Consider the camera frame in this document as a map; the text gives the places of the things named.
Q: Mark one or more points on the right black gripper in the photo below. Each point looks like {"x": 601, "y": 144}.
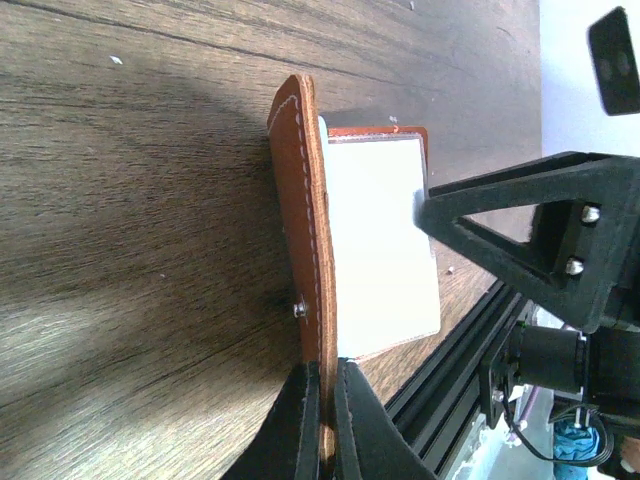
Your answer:
{"x": 563, "y": 231}

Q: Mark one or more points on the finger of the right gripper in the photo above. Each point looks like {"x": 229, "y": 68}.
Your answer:
{"x": 614, "y": 63}

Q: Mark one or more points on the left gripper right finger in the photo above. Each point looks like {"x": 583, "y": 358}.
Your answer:
{"x": 368, "y": 445}

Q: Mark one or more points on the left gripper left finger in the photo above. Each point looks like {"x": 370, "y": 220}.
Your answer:
{"x": 287, "y": 444}

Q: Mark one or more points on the silver grey card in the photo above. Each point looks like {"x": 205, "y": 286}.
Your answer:
{"x": 386, "y": 279}

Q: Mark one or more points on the black aluminium front rail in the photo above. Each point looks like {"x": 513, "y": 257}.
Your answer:
{"x": 436, "y": 407}

